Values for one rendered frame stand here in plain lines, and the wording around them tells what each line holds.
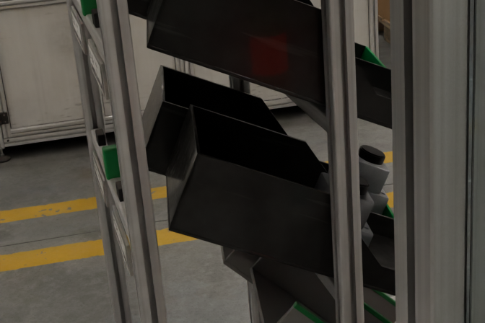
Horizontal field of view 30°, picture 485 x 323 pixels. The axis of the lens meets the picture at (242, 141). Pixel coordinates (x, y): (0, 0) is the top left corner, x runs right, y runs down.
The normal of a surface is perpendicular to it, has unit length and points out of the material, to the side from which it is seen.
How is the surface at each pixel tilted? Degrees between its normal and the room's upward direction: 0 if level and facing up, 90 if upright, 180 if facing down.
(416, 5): 90
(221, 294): 0
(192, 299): 0
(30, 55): 90
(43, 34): 90
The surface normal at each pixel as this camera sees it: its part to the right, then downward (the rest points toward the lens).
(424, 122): -0.96, 0.17
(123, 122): 0.27, 0.33
